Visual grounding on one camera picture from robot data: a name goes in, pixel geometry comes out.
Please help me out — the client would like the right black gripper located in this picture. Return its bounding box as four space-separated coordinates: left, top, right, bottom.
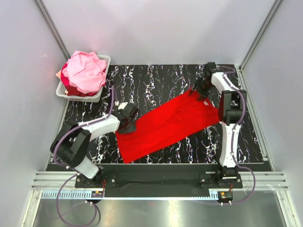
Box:
189 77 212 101

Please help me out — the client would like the red t-shirt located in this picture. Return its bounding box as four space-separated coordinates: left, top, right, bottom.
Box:
116 90 219 163

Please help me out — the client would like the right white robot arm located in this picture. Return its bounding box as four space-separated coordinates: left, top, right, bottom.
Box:
190 62 247 188

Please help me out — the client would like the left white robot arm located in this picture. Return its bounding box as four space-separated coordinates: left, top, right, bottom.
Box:
50 102 138 187

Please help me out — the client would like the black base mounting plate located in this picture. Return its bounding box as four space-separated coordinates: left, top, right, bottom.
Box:
75 164 243 199

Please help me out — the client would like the pink t-shirt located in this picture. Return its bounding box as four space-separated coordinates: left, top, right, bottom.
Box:
63 51 107 94

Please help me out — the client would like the white plastic laundry basket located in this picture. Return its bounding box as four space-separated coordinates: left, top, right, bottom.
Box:
55 54 111 103

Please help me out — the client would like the peach garment in basket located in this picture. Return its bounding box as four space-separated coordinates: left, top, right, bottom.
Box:
55 70 62 79

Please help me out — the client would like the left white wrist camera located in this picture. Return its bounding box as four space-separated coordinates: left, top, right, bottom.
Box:
115 101 128 110

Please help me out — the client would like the aluminium frame rail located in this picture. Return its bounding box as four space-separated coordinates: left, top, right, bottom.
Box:
31 171 288 191

